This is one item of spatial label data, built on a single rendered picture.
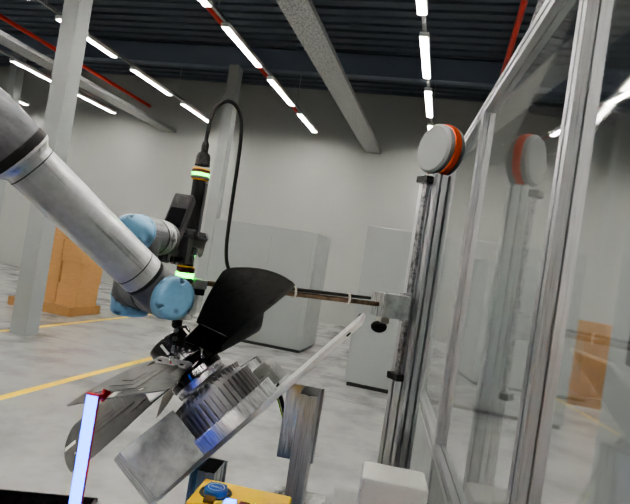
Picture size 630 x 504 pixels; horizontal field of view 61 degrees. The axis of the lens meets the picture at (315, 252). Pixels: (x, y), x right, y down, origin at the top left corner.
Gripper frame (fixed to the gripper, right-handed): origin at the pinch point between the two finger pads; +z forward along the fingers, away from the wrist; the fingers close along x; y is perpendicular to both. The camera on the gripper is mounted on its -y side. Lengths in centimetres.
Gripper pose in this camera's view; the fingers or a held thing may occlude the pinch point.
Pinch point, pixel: (196, 234)
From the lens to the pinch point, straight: 135.6
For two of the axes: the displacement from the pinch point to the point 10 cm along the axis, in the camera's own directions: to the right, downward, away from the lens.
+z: 1.3, 0.4, 9.9
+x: 9.8, 1.5, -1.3
